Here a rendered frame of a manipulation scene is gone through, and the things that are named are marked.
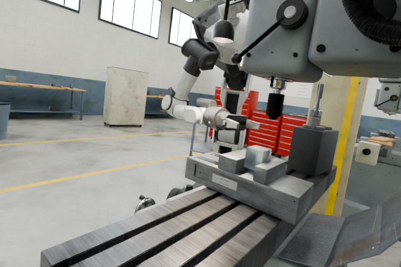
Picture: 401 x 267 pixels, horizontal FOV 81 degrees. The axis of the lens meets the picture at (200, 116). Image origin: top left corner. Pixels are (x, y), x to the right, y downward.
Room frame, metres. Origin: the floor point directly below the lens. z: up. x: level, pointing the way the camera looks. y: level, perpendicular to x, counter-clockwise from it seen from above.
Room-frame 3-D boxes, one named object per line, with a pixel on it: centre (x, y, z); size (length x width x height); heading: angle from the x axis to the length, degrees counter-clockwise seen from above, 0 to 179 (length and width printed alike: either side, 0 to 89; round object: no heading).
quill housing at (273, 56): (0.71, -0.22, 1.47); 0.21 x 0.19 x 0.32; 142
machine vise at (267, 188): (0.68, -0.16, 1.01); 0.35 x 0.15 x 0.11; 52
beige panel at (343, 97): (2.16, -1.21, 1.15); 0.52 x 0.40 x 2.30; 52
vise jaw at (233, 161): (0.70, -0.14, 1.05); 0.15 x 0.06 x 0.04; 142
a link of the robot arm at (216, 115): (0.88, -0.10, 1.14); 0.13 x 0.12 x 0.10; 127
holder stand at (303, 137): (1.05, -0.53, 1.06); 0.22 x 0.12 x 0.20; 135
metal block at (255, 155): (0.67, -0.18, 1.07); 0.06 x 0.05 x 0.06; 142
